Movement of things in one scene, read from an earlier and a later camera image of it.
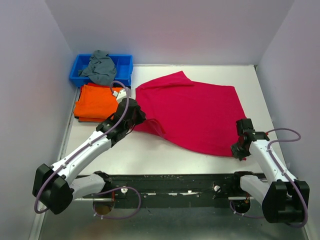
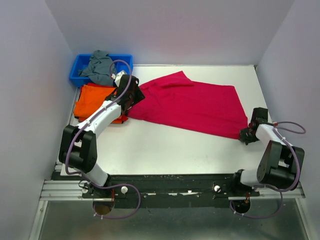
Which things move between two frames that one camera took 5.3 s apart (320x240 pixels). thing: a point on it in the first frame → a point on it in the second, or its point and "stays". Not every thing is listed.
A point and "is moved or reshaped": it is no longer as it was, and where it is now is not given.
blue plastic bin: [124, 64] stays
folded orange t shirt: [94, 101] stays
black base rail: [174, 190] stays
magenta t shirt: [202, 116] is moved or reshaped
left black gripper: [141, 116] → [139, 95]
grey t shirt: [100, 70] stays
